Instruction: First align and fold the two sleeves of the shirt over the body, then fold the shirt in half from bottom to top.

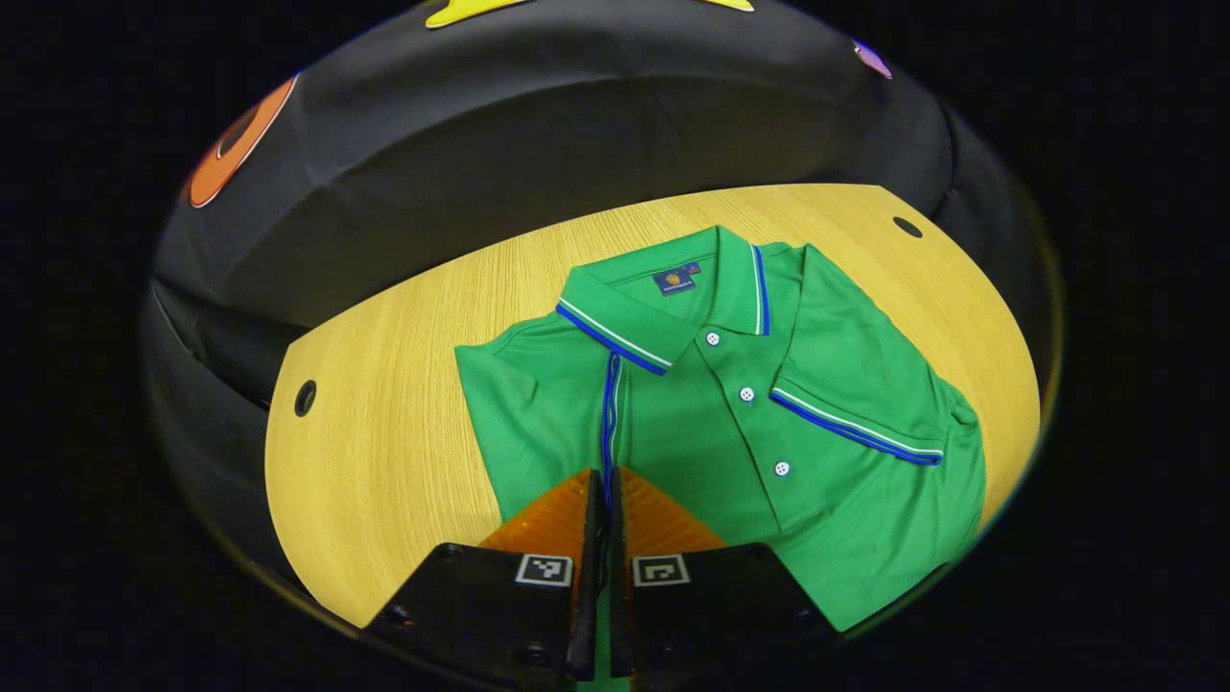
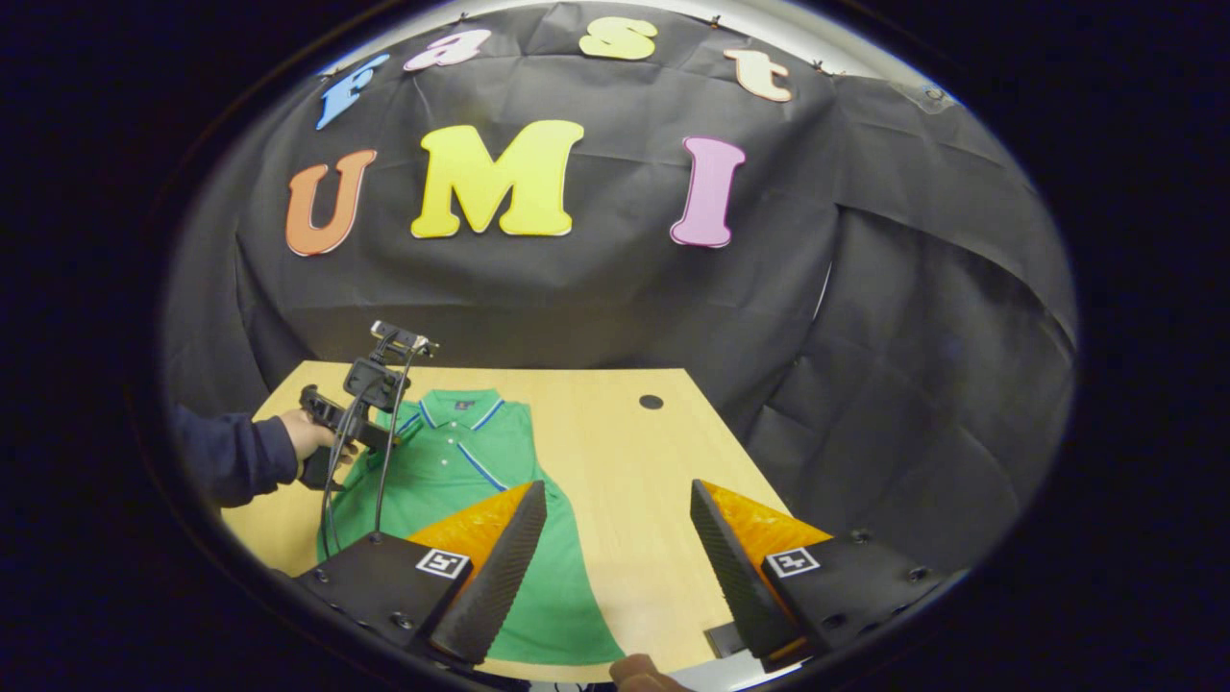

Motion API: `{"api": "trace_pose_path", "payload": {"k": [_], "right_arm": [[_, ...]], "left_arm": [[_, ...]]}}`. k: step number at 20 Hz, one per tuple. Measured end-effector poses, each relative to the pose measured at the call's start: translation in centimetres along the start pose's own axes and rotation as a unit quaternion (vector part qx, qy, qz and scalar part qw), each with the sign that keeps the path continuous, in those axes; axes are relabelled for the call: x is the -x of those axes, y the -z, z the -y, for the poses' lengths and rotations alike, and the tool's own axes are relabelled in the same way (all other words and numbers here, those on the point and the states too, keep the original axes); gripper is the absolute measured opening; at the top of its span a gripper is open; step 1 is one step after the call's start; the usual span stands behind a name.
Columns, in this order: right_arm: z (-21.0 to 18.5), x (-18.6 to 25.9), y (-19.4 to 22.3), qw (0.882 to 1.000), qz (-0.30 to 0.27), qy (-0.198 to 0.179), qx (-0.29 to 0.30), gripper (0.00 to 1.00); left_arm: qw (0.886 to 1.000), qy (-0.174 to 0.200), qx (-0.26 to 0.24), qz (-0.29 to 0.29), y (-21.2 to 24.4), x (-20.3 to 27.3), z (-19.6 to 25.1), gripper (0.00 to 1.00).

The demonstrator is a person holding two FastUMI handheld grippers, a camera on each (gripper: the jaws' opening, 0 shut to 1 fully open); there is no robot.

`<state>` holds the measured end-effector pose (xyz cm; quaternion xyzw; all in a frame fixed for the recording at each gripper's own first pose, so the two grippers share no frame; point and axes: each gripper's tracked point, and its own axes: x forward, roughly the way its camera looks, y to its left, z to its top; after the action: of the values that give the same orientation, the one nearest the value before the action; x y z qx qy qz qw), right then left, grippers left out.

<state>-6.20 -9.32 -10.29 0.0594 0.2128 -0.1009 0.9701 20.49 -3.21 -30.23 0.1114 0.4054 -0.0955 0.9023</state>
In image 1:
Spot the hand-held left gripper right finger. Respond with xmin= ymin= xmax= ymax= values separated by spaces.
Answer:
xmin=609 ymin=467 xmax=841 ymax=691

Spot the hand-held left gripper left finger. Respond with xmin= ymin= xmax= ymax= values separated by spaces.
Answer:
xmin=363 ymin=467 xmax=608 ymax=691

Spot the green T-shirt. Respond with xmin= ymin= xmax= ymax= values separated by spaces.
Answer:
xmin=455 ymin=225 xmax=989 ymax=692

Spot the black backdrop cloth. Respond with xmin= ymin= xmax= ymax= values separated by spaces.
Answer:
xmin=142 ymin=0 xmax=1063 ymax=587

